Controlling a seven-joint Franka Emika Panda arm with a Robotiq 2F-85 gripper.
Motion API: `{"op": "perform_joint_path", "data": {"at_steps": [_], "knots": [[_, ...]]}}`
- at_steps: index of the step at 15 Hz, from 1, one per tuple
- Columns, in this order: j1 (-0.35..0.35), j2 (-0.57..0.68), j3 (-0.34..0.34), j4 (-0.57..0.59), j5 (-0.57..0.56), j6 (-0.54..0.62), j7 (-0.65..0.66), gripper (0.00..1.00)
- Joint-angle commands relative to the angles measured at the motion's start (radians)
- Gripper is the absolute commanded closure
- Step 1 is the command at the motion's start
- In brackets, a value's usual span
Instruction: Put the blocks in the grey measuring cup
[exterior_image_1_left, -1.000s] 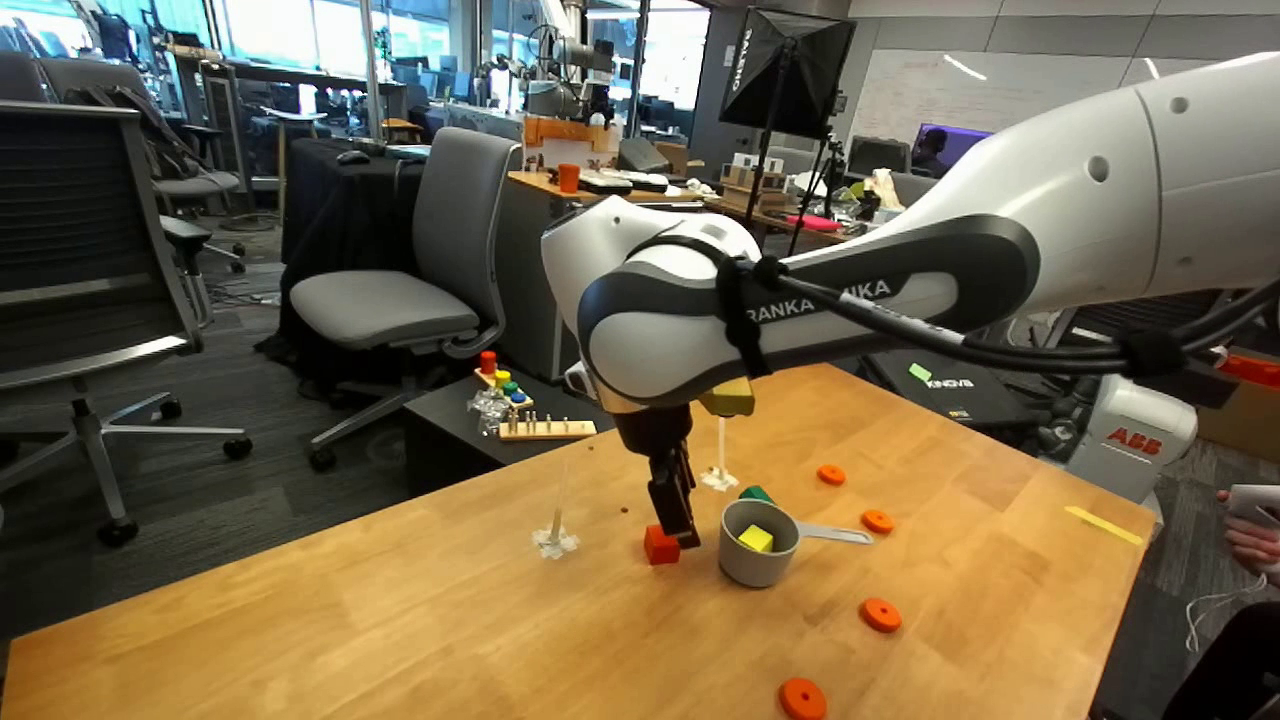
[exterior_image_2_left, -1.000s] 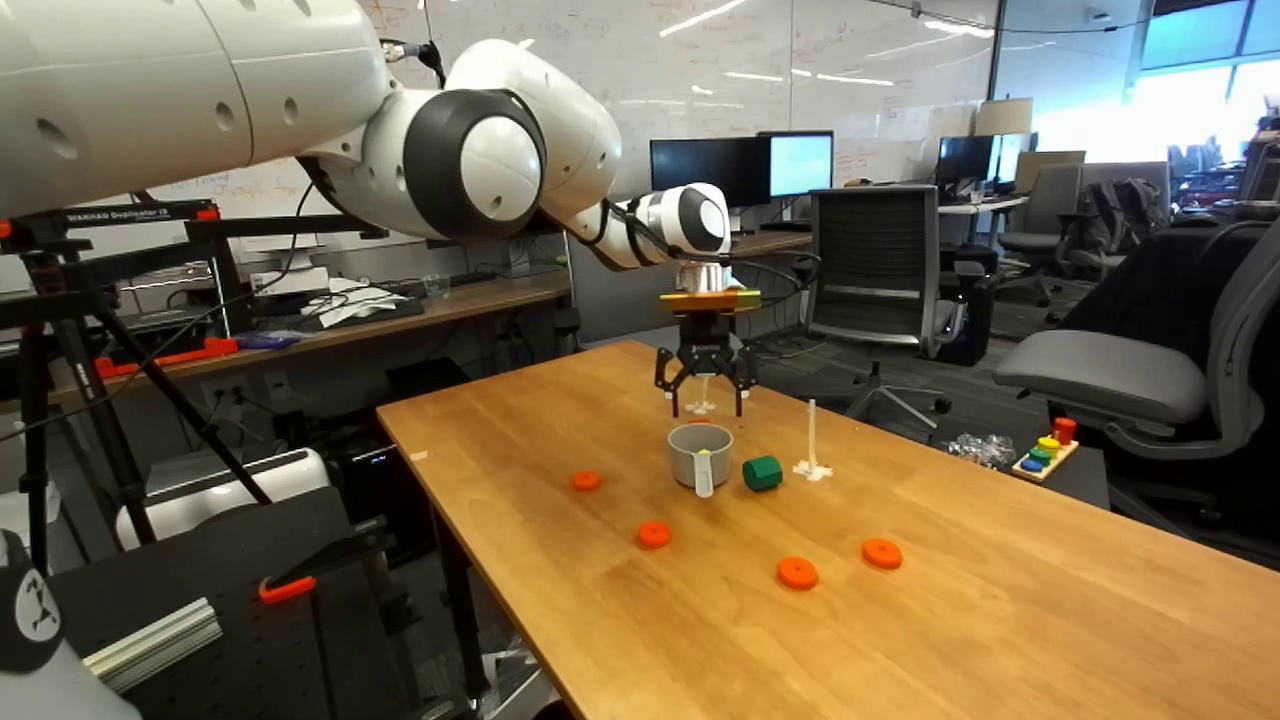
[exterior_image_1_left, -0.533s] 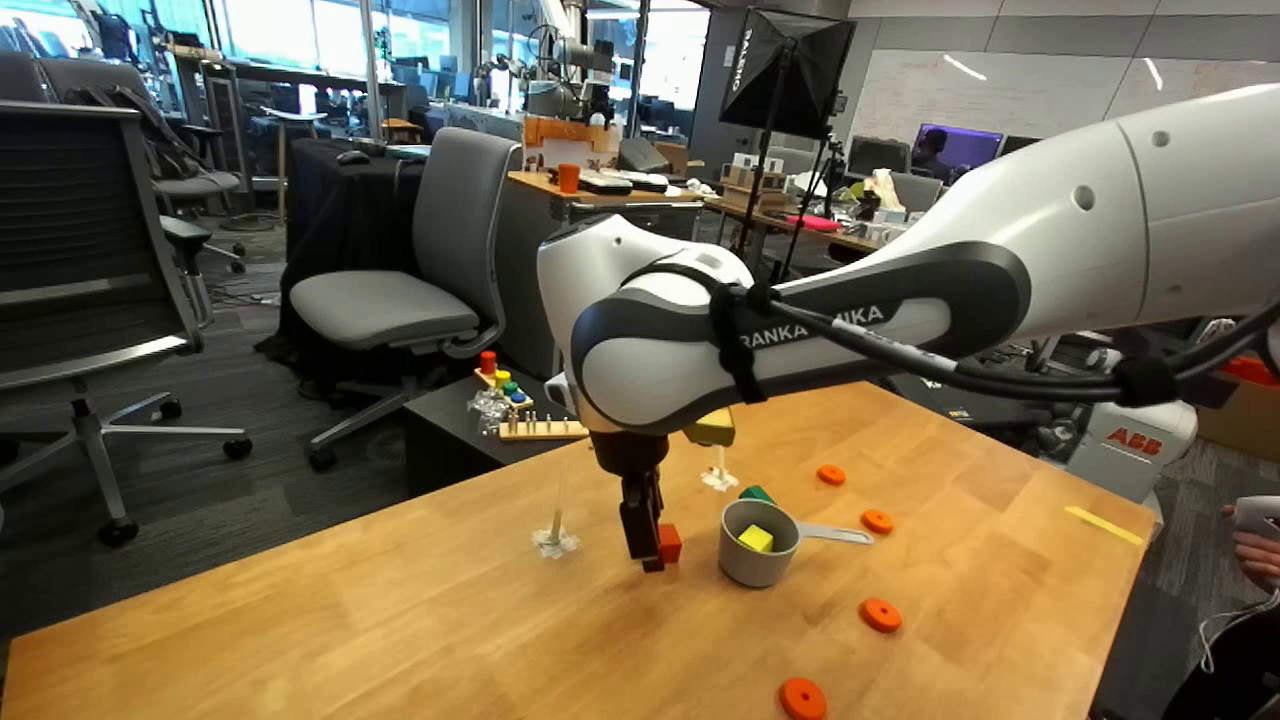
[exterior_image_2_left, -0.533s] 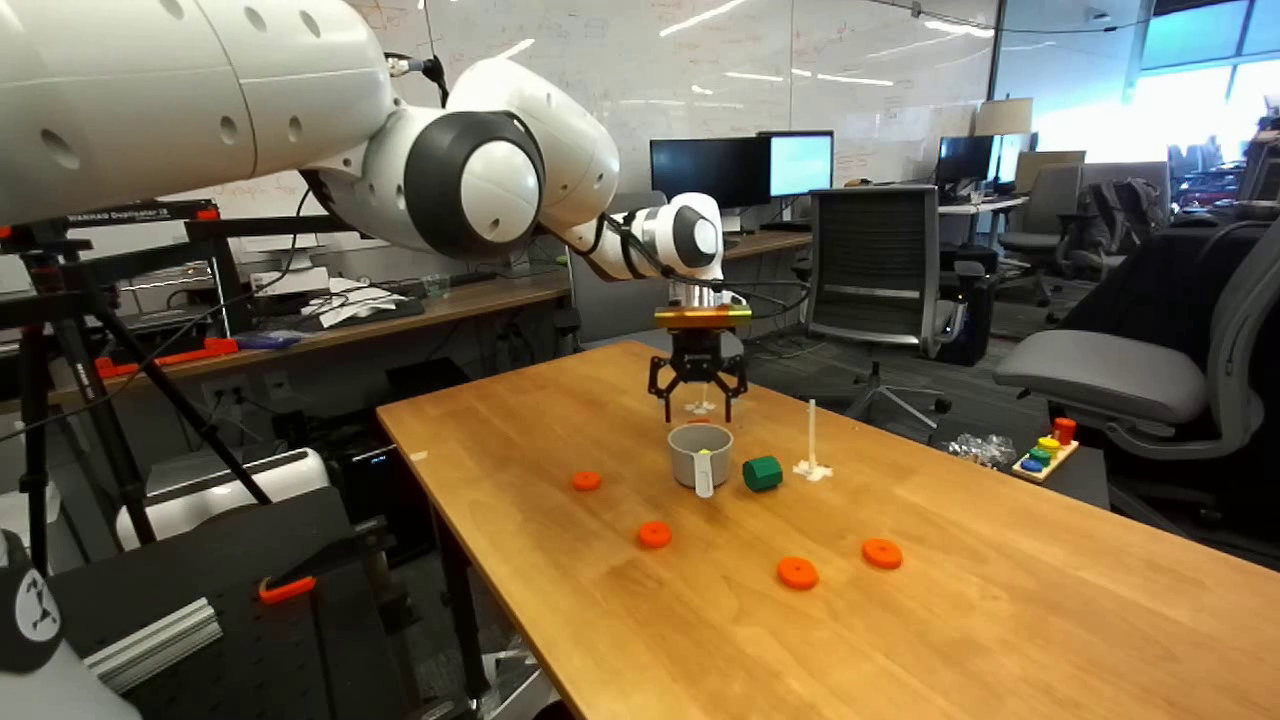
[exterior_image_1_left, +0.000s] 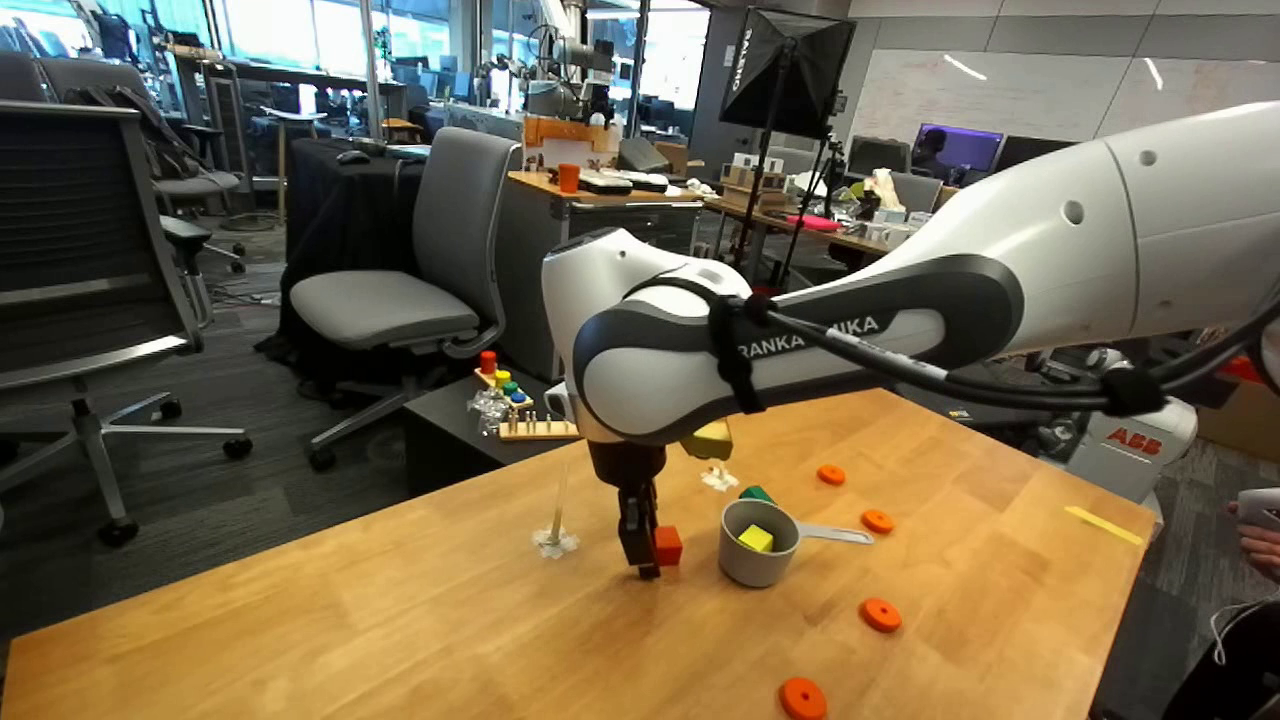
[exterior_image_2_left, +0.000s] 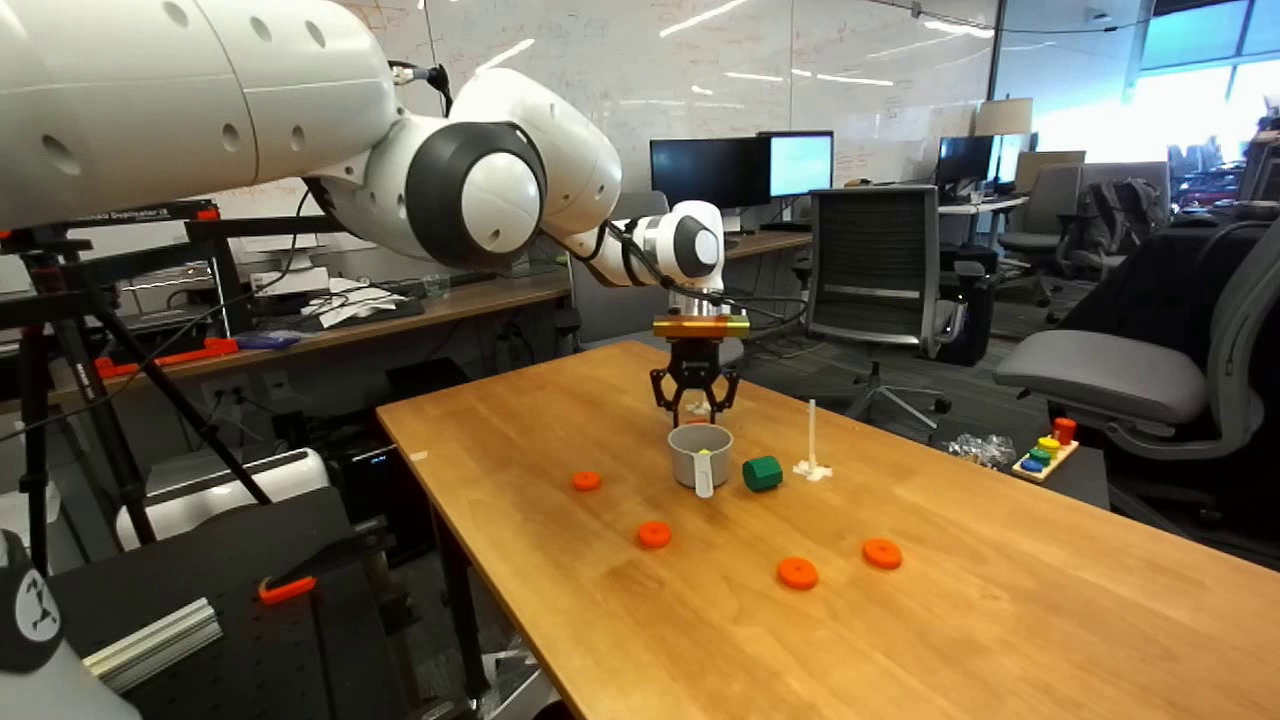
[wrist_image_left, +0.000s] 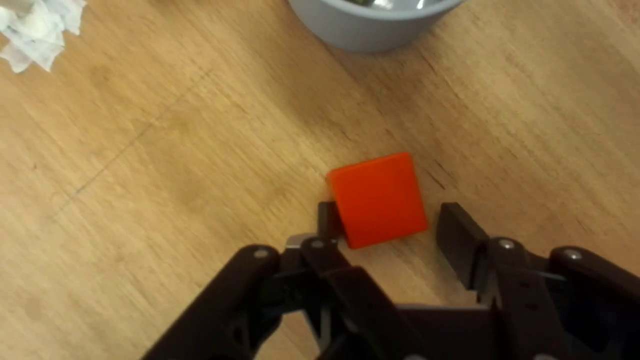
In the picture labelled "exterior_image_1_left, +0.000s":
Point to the grey measuring cup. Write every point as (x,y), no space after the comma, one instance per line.
(746,567)

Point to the yellow block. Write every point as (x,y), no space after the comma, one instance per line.
(758,536)

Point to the clear plastic pieces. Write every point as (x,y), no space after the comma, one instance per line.
(487,414)

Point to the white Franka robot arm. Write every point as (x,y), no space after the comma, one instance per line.
(1066,240)

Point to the orange disc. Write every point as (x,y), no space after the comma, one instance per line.
(877,521)
(803,697)
(832,474)
(880,614)

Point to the white ABB robot base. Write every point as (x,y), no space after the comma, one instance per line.
(1126,444)

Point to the green block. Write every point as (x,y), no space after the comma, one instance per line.
(758,493)

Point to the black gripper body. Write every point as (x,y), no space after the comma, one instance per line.
(626,471)

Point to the black softbox light on stand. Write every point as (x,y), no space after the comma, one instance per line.
(792,73)

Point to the black mesh office chair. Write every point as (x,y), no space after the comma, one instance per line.
(81,226)

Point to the colourful stacking toy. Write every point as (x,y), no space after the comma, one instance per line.
(503,385)

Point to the orange cup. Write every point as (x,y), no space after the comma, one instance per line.
(571,177)

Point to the grey drawer cabinet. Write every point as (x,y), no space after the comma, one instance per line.
(532,253)

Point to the white peg stand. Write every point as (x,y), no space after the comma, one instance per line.
(720,477)
(553,542)

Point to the red block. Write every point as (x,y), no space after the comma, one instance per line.
(670,544)

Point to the yellow tape strip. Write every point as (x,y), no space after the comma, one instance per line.
(1106,527)

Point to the grey office chair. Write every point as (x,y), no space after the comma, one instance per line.
(382,307)

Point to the black side table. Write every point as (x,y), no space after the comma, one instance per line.
(444,444)

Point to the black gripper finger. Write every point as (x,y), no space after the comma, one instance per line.
(638,533)

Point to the wrist camera with tan mount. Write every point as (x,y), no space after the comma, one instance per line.
(710,441)

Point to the black draped table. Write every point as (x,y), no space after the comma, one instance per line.
(344,202)

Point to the wooden toy tray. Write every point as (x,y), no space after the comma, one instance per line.
(541,431)

